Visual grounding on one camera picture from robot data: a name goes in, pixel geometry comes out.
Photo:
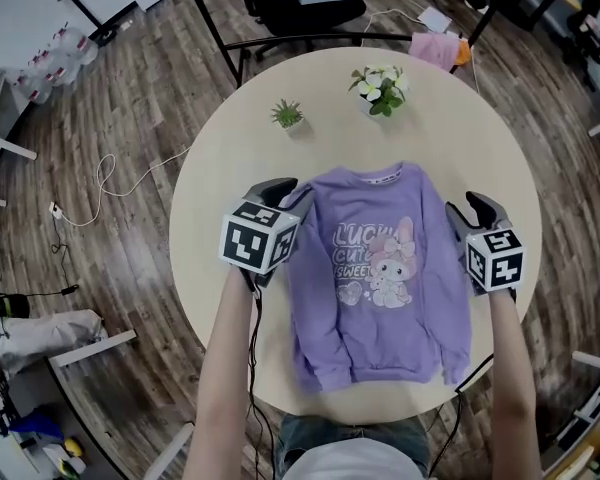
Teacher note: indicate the small plant in white pot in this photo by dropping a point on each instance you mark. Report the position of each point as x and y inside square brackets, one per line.
[67, 466]

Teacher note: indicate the black swivel chair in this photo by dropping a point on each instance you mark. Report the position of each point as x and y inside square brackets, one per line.
[305, 18]

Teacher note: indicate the small green potted plant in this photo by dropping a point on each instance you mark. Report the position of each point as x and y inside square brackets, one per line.
[286, 113]

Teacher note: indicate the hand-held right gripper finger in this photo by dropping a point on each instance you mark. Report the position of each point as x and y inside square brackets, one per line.
[461, 220]
[490, 213]

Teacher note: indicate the purple sweatshirt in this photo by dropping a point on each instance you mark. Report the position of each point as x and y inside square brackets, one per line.
[380, 328]

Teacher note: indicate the orange cloth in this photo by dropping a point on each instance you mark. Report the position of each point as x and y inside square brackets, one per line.
[462, 53]

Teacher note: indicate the dark curved desk white legs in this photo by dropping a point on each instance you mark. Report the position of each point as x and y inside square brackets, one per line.
[95, 348]

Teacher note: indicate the person's right forearm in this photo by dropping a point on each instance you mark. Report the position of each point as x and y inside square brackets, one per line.
[512, 378]

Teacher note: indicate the white metal frame bar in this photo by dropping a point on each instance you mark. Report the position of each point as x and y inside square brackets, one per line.
[597, 361]

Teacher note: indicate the white flat pad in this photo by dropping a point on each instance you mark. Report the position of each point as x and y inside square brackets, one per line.
[435, 20]

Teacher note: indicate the pink cloth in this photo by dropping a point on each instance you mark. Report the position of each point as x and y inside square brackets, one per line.
[432, 50]

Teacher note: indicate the person's left forearm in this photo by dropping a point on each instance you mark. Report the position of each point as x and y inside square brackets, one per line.
[225, 368]

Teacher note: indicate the light wood desk white legs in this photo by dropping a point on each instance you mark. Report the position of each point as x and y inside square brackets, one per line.
[10, 147]

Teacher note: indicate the yellow fruit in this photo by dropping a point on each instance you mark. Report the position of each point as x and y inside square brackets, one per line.
[73, 447]

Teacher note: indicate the black high-back office chair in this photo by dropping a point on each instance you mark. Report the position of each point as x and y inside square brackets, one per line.
[587, 28]

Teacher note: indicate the person's white top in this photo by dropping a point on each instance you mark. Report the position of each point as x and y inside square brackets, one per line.
[352, 463]

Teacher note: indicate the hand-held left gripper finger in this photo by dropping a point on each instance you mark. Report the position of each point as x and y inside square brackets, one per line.
[302, 208]
[275, 190]

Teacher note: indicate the white framed chair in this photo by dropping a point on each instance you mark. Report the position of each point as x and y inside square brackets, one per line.
[592, 408]

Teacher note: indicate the white flower potted plant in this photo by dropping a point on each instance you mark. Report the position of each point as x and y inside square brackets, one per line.
[380, 93]

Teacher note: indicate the group of large water bottles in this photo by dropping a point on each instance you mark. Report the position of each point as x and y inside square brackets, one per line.
[55, 68]

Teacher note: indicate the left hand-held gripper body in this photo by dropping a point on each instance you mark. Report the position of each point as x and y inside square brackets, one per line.
[250, 240]

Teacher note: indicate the black coat rack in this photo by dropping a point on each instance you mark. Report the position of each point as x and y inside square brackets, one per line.
[102, 33]

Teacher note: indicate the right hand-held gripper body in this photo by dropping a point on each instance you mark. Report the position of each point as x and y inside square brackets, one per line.
[497, 263]

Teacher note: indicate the small white power strip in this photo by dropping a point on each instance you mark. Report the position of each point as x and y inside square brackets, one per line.
[55, 210]

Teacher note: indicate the person's blue jeans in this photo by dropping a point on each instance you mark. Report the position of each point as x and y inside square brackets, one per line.
[330, 430]

